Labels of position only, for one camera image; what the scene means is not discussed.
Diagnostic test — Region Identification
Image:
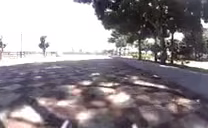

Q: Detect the checkered stone paved path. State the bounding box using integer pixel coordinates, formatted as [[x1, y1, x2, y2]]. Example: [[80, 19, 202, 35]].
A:
[[0, 54, 208, 128]]

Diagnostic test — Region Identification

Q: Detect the row of small trees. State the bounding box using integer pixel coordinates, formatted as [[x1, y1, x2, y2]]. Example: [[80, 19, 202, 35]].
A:
[[0, 34, 51, 62]]

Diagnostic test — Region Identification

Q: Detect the row of shady trees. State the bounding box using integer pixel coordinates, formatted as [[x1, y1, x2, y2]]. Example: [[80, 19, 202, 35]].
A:
[[73, 0, 208, 66]]

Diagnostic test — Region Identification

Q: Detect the smooth grey concrete strip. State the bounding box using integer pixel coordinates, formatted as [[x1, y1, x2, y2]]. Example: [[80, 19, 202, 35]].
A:
[[116, 57, 208, 111]]

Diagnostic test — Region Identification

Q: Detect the low fence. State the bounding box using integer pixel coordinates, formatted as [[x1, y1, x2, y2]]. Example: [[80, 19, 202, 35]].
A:
[[0, 50, 60, 60]]

